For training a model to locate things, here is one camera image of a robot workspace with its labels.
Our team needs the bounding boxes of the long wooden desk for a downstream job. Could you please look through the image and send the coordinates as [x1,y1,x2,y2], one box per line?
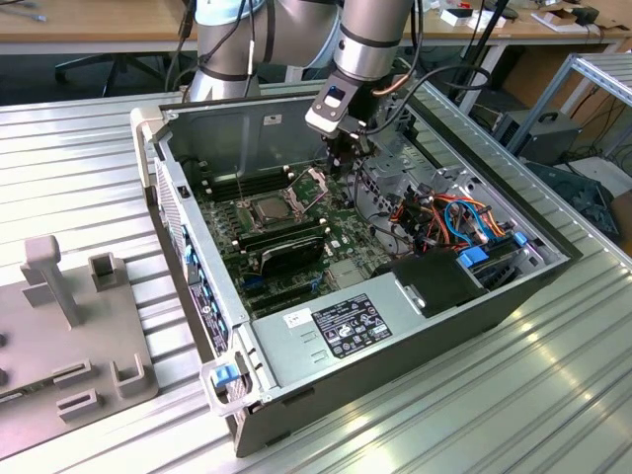
[0,0,621,118]

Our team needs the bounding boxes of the open cardboard box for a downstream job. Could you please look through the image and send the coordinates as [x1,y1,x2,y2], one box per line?
[529,5,602,36]

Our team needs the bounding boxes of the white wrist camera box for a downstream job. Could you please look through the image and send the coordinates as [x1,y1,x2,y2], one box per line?
[303,98,350,137]

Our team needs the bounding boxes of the silver chipset heatsink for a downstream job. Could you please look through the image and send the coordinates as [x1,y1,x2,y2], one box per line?
[325,259,365,291]

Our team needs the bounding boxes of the grey plastic parts rack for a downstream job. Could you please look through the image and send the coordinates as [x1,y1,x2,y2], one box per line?
[0,235,162,460]

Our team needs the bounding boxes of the black graphics card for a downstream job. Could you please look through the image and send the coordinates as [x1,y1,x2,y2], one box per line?
[255,232,328,278]

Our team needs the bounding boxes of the grey power supply unit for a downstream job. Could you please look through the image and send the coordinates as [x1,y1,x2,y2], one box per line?
[249,274,432,391]

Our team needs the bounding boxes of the metal disk bay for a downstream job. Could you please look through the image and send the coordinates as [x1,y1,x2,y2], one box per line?
[463,236,567,297]

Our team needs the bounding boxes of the blue flat wire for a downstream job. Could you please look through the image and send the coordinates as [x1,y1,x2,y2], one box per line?
[463,197,495,244]
[442,199,483,247]

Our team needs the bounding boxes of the green RAM stick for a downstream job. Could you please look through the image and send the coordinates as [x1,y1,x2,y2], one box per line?
[0,380,54,405]

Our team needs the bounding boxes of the dark teal plastic panel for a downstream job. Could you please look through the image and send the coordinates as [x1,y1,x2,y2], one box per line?
[522,160,621,243]

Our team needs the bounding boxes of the red orange wire bundle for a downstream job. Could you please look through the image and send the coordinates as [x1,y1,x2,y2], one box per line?
[389,195,448,251]

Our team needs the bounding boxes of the blue case latch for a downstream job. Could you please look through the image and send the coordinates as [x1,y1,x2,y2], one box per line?
[209,363,236,390]

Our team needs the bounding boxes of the blue disk carrier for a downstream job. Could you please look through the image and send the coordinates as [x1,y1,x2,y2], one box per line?
[456,248,491,272]

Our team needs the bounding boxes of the silver metal drive cage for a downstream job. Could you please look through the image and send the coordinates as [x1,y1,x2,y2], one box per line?
[353,91,495,248]

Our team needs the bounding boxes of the open grey PC case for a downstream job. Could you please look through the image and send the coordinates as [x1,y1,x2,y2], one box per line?
[128,72,587,458]

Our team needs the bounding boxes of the black box with handle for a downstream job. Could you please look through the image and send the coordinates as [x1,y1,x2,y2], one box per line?
[491,109,585,168]

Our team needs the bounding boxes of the dark cable with connector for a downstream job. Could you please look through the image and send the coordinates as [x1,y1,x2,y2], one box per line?
[165,0,195,93]

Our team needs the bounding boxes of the brown cardboard box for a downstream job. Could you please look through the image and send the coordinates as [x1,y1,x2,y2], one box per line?
[609,190,632,244]

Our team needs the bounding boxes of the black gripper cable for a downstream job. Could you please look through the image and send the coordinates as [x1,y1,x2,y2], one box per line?
[364,0,495,137]

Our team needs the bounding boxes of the black RAM slot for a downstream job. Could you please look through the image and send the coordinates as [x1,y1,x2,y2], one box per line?
[204,173,295,198]
[209,180,296,203]
[200,166,293,192]

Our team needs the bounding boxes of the black plastic fan shroud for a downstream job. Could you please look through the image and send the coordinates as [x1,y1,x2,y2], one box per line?
[369,249,490,320]

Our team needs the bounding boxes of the black wire in case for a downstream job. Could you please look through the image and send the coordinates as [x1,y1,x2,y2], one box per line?
[351,165,419,258]

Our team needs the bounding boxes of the metal socket cover frame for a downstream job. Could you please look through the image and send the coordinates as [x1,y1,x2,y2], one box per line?
[284,166,331,214]

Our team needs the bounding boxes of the white box on desk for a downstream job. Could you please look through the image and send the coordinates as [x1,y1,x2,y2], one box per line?
[440,5,509,32]

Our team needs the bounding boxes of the black expansion slot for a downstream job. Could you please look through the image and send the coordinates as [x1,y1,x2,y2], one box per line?
[244,278,322,303]
[249,288,325,317]

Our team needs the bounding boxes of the aluminium profile frame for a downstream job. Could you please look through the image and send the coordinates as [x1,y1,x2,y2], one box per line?
[506,51,632,164]

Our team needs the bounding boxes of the CPU socket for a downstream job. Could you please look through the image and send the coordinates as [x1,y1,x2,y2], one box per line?
[235,193,298,234]

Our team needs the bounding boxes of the green motherboard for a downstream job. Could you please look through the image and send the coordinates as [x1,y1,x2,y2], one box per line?
[190,157,399,318]

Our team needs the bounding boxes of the black office chair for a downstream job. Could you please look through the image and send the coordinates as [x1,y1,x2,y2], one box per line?
[52,51,177,99]

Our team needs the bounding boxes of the silver CPU chip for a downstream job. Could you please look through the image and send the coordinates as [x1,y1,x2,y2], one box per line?
[252,197,293,223]

